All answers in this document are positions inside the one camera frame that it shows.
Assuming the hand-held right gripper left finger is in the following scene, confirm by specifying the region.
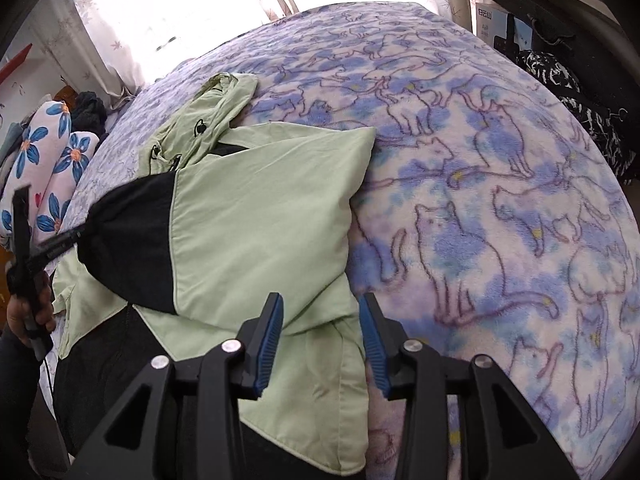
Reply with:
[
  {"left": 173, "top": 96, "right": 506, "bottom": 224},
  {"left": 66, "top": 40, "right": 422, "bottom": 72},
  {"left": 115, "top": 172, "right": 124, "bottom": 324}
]
[{"left": 65, "top": 292, "right": 284, "bottom": 480}]

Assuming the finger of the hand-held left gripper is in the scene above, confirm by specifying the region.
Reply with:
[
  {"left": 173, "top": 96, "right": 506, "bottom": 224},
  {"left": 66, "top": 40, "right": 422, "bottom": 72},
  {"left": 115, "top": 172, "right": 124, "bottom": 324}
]
[{"left": 29, "top": 222, "right": 98, "bottom": 268}]

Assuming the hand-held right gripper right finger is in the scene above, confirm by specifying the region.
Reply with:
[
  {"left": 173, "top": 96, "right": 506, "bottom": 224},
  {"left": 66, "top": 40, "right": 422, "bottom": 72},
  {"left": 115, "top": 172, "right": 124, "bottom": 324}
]
[{"left": 359, "top": 292, "right": 576, "bottom": 480}]

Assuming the green and black jacket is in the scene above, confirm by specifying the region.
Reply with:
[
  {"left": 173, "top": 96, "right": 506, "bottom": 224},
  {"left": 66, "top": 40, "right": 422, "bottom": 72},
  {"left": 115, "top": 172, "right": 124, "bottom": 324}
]
[{"left": 50, "top": 72, "right": 378, "bottom": 479}]

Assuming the dark clothes heap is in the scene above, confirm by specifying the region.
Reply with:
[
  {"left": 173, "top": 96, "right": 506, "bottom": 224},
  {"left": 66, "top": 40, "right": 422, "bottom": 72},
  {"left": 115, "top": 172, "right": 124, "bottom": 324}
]
[{"left": 71, "top": 91, "right": 109, "bottom": 137}]

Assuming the person's left hand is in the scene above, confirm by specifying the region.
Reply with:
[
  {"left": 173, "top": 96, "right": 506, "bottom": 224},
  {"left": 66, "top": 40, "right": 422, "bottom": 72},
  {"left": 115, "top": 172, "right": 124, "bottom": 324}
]
[{"left": 6, "top": 271, "right": 57, "bottom": 347}]

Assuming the grey folded cloth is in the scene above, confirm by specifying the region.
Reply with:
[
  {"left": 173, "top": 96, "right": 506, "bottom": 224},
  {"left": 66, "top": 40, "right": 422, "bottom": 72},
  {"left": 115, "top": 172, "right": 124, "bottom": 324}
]
[{"left": 0, "top": 124, "right": 27, "bottom": 183}]

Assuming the red board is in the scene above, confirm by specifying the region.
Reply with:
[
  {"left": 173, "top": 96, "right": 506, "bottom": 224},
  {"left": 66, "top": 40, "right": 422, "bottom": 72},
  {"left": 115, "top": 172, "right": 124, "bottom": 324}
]
[{"left": 0, "top": 43, "right": 34, "bottom": 82}]

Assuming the cat print fleece blanket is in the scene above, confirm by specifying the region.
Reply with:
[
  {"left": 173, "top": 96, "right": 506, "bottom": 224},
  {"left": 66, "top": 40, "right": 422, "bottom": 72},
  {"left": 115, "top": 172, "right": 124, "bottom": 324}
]
[{"left": 37, "top": 0, "right": 640, "bottom": 480}]

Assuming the black and white patterned cloth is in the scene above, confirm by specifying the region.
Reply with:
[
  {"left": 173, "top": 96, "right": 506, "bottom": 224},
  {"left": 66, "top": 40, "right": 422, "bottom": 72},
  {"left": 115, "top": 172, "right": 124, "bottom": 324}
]
[{"left": 514, "top": 49, "right": 637, "bottom": 183}]

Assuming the white and blue box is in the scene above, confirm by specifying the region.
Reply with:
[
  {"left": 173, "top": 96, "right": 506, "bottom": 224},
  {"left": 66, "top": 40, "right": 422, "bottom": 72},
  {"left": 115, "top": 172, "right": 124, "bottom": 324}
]
[{"left": 474, "top": 2, "right": 534, "bottom": 54}]

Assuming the black bar under shelf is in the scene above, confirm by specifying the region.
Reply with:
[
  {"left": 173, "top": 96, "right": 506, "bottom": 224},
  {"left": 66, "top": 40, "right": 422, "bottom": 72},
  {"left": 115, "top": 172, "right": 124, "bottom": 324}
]
[{"left": 482, "top": 0, "right": 613, "bottom": 43}]

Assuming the thin black cable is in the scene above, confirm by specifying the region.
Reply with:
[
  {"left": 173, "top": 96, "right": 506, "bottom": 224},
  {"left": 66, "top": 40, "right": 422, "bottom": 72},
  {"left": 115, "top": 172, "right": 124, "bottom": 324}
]
[{"left": 42, "top": 355, "right": 57, "bottom": 413}]

